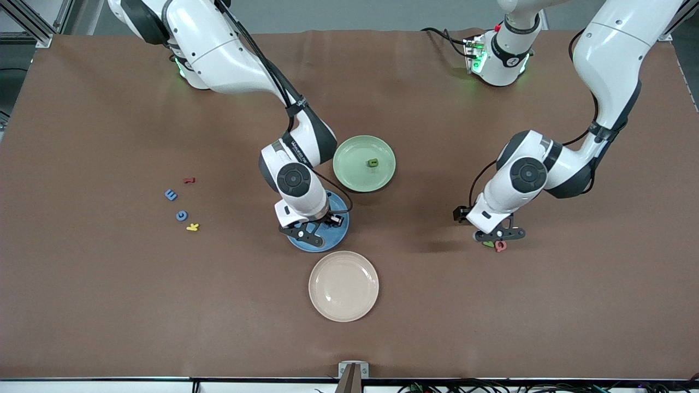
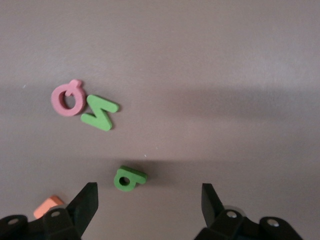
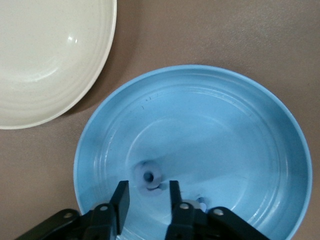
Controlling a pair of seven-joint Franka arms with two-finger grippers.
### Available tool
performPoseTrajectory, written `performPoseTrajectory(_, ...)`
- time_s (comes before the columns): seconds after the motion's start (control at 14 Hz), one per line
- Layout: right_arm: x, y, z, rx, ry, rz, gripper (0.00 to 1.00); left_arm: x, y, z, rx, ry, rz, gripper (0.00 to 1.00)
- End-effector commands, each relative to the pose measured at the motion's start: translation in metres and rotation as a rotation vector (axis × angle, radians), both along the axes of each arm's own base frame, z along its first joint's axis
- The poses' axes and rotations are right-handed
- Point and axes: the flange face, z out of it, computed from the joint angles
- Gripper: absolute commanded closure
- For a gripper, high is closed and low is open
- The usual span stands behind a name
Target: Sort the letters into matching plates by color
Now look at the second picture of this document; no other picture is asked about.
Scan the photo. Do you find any green foam letter N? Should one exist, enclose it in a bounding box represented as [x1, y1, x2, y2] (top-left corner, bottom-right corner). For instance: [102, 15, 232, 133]
[80, 94, 120, 132]

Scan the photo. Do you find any green foam lowercase b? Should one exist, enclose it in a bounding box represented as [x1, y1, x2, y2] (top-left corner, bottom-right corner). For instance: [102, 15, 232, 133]
[113, 165, 148, 193]

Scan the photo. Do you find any brown table cover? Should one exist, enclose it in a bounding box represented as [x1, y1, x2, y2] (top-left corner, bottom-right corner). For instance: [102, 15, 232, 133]
[0, 0, 320, 240]

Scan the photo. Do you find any pink foam letter Q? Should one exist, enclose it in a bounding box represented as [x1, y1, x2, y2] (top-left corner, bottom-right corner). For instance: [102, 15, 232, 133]
[50, 79, 87, 118]

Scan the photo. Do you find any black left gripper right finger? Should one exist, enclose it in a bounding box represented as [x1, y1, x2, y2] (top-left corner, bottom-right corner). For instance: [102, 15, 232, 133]
[193, 183, 303, 240]

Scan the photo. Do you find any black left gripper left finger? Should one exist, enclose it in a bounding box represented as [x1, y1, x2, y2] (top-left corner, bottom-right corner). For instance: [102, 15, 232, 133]
[0, 182, 98, 240]

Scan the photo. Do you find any orange foam letter E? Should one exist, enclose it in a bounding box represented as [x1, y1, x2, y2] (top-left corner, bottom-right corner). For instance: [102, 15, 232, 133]
[33, 194, 65, 220]

